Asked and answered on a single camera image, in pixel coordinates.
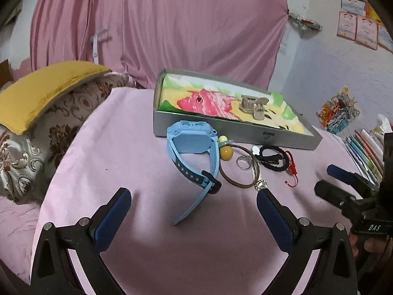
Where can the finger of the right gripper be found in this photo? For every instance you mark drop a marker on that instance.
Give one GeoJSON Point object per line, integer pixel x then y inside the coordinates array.
{"type": "Point", "coordinates": [353, 179]}
{"type": "Point", "coordinates": [350, 206]}

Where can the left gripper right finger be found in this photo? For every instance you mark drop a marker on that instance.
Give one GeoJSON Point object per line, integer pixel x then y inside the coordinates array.
{"type": "Point", "coordinates": [334, 271]}

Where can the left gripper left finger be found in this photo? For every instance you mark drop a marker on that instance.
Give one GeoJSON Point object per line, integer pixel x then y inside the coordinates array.
{"type": "Point", "coordinates": [53, 271]}

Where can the brown hair tie yellow bead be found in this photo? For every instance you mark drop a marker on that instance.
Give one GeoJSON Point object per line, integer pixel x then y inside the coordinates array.
{"type": "Point", "coordinates": [238, 166]}

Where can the blue smart watch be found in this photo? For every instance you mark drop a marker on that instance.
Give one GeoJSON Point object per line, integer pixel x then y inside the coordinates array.
{"type": "Point", "coordinates": [193, 148]}

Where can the silver crystal charm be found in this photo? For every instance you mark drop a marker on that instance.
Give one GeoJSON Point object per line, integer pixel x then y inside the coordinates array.
{"type": "Point", "coordinates": [261, 184]}

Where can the person's right hand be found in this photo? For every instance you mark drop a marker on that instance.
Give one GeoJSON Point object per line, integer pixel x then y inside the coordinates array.
{"type": "Point", "coordinates": [380, 250]}

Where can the stack of books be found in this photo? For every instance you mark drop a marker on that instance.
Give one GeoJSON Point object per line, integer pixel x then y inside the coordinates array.
{"type": "Point", "coordinates": [366, 149]}

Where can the floral patterned pillow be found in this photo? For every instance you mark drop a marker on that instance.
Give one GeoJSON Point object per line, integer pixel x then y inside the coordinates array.
{"type": "Point", "coordinates": [29, 160]}

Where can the grey hair claw clip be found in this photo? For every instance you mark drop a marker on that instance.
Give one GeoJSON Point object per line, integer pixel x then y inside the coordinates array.
{"type": "Point", "coordinates": [254, 106]}

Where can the pink bed sheet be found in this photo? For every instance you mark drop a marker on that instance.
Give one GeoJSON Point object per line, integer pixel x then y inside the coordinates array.
{"type": "Point", "coordinates": [131, 213]}

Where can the curtain tie cloth bundle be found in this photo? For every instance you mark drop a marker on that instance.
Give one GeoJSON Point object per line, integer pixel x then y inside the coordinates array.
{"type": "Point", "coordinates": [304, 23]}

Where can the white blue certificate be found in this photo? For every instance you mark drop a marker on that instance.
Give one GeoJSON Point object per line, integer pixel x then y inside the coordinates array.
{"type": "Point", "coordinates": [357, 7]}

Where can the yellow pillow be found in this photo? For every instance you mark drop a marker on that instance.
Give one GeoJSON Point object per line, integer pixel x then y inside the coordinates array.
{"type": "Point", "coordinates": [24, 100]}

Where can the pink curtain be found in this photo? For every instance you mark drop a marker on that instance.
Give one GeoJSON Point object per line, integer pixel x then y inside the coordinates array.
{"type": "Point", "coordinates": [236, 39]}

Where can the colourful painted cloth liner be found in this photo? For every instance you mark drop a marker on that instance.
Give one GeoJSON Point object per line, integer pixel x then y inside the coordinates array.
{"type": "Point", "coordinates": [179, 94]}

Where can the brown wooden headboard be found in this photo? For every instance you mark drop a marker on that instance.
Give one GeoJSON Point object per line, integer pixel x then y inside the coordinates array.
{"type": "Point", "coordinates": [5, 73]}

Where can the pink certificate on wall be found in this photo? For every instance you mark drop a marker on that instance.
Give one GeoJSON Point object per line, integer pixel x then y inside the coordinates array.
{"type": "Point", "coordinates": [347, 24]}

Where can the white window handle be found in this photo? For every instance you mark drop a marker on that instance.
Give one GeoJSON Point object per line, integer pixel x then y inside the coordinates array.
{"type": "Point", "coordinates": [94, 40]}

